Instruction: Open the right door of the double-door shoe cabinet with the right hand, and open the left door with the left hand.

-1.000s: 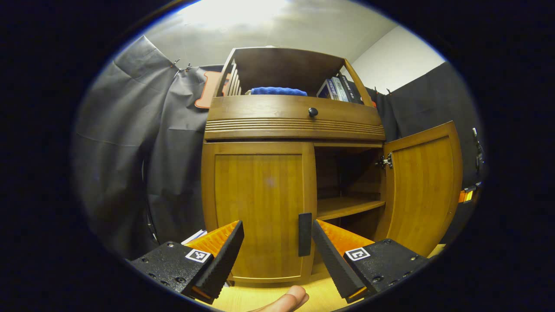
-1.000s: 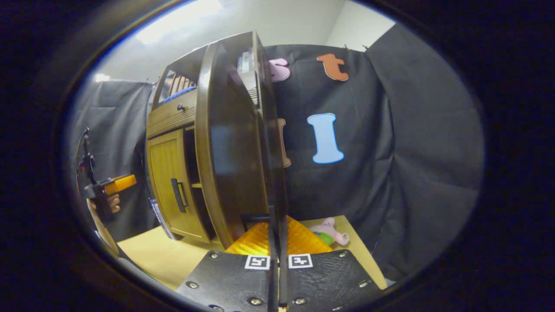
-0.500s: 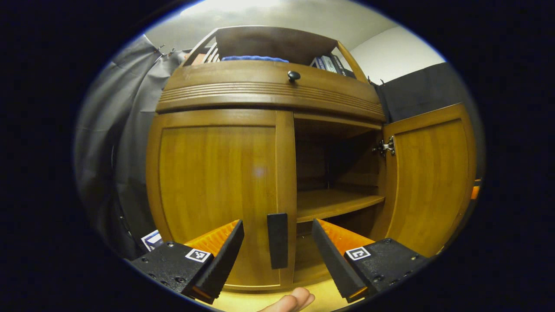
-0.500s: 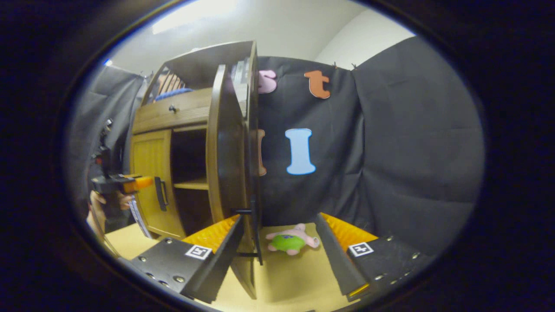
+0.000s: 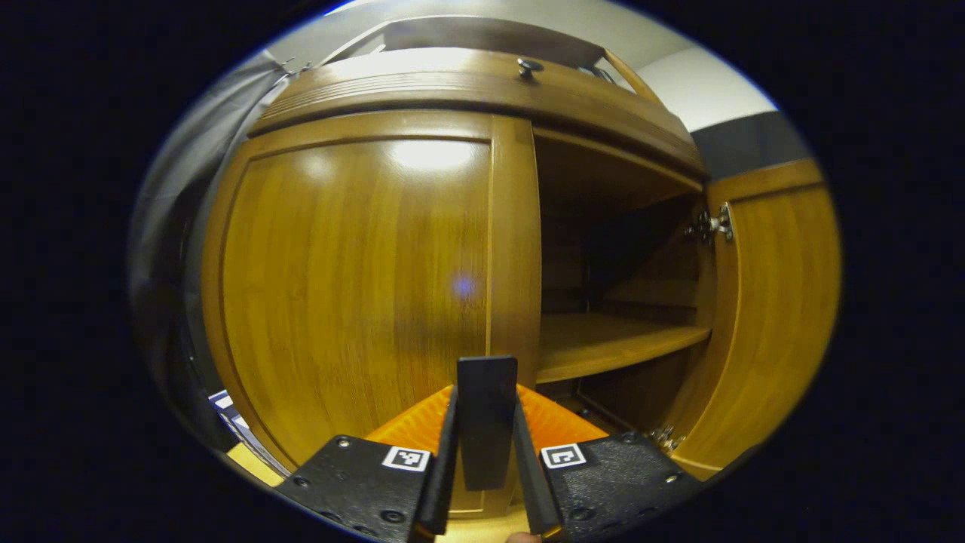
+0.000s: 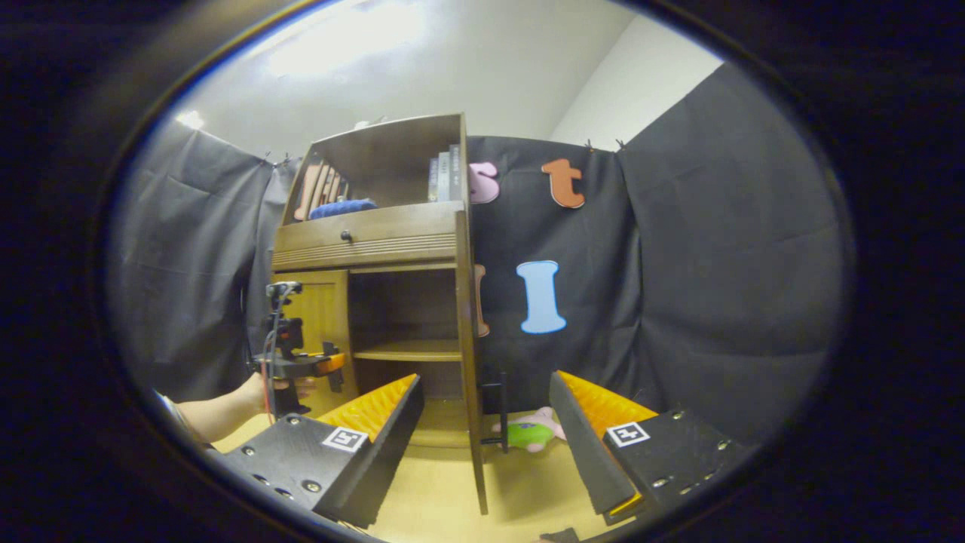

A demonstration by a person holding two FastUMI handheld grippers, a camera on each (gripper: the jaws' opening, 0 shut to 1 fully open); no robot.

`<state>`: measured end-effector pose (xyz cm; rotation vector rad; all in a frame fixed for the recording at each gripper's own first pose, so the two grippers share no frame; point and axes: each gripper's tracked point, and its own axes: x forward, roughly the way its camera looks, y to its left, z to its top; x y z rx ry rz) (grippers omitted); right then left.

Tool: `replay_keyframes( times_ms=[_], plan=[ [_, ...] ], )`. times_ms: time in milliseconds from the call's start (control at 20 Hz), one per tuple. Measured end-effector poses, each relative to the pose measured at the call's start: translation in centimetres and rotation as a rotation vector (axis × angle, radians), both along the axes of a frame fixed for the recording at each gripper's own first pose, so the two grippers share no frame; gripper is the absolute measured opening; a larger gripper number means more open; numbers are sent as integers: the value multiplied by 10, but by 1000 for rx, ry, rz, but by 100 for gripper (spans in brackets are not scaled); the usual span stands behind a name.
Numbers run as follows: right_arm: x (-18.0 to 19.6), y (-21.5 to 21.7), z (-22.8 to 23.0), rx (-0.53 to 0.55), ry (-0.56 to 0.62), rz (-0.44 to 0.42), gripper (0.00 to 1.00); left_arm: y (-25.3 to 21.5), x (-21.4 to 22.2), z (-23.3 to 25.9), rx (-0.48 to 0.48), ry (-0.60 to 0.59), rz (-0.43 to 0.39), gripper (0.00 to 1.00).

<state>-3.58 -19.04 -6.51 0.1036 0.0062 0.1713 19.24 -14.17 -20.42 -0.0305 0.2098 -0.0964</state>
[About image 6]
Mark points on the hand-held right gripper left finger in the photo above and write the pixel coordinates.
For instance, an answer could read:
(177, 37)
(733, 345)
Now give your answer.
(384, 460)

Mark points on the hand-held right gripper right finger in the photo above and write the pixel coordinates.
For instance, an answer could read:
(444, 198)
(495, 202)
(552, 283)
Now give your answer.
(584, 452)

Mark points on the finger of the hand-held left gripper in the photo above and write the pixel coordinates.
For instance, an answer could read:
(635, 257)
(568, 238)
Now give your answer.
(333, 366)

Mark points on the wooden double-door shoe cabinet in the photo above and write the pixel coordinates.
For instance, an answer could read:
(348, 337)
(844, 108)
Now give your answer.
(392, 147)

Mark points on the wooden inner cabinet shelf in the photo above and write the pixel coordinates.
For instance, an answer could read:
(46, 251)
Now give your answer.
(407, 351)

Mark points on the wooden cabinet drawer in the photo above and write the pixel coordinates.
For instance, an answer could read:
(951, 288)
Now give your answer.
(392, 226)

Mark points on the green and pink plush toy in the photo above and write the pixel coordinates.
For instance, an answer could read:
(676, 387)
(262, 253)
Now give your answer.
(531, 434)

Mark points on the blue folded towel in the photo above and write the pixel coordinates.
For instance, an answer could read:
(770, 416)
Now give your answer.
(343, 209)

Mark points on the dark blue book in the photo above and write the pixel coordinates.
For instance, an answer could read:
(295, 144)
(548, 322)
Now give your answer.
(433, 181)

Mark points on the grey book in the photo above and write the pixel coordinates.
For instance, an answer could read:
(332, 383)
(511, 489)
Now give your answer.
(444, 179)

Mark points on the black backdrop cloth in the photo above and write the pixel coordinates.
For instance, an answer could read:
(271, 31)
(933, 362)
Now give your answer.
(716, 264)

